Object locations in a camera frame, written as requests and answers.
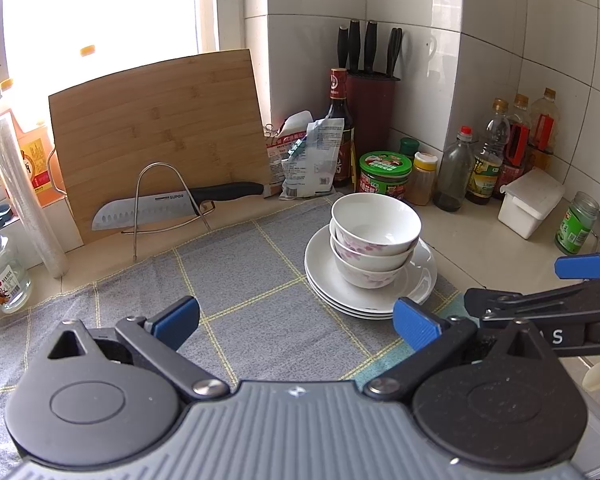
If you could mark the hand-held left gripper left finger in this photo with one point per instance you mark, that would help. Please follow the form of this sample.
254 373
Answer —
177 320

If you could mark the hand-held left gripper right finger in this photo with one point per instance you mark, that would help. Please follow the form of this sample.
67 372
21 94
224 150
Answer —
417 327

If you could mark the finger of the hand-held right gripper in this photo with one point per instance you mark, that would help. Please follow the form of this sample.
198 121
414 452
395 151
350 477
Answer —
580 266
505 302

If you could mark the white plate fruit print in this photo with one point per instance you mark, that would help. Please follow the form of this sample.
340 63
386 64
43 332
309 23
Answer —
375 318
375 312

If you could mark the white bowl pink floral print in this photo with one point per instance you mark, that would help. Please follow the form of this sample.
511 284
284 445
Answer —
375 220
347 255
370 280

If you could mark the stack of white plates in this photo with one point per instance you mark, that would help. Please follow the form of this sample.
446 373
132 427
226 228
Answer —
320 260

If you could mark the green label glass jar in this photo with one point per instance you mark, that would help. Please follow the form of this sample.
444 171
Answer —
575 230

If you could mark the white plastic box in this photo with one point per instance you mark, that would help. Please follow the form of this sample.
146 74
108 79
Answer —
525 210

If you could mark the grey checked dish cloth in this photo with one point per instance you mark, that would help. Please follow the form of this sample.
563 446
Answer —
255 285

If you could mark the oil bottle green label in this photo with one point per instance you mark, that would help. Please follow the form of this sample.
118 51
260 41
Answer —
485 180

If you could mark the clear bottle red cap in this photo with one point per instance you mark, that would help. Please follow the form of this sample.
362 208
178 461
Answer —
452 180

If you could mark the yellow lidded spice jar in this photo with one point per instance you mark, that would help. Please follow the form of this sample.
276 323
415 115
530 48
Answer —
422 185

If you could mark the green lidded sauce jar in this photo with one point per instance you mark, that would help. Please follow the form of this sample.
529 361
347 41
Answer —
385 185

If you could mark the glass jar yellow green lid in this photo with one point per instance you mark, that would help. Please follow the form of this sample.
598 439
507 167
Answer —
5 280

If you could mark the small green capped jar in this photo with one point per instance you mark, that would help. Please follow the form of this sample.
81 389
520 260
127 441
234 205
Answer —
409 146

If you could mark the large plastic wrap roll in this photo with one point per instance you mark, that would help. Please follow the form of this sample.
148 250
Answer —
30 210

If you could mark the red and white bag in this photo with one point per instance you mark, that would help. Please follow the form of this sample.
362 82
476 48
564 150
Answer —
280 155

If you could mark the bamboo cutting board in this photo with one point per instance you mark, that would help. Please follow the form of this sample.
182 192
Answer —
155 125

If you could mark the white and blue bag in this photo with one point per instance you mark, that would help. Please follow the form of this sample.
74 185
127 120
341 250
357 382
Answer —
315 160

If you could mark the dark soy sauce bottle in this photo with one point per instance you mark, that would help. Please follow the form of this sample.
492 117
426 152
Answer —
341 125

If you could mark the dark red knife block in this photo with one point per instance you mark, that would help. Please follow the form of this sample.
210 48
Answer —
372 115

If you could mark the orange cooking oil jug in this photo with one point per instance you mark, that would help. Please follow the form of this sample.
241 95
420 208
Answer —
30 160

